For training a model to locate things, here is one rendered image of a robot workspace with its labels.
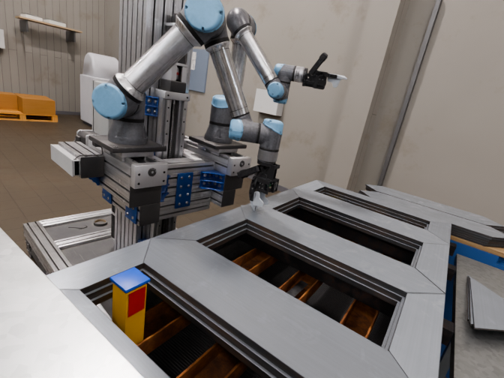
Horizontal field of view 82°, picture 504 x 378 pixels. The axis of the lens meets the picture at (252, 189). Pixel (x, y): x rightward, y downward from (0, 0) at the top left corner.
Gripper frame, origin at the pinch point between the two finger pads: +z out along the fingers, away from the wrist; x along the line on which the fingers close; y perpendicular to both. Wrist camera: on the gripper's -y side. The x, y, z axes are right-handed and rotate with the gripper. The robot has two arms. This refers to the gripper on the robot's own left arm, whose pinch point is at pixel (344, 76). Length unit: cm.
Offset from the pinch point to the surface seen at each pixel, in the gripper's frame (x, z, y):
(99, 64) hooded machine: -377, -496, 65
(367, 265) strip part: 78, 22, 49
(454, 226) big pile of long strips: 6, 72, 61
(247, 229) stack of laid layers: 72, -20, 53
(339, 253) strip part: 75, 13, 50
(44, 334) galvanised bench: 146, -21, 21
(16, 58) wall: -348, -689, 81
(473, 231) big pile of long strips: 8, 79, 60
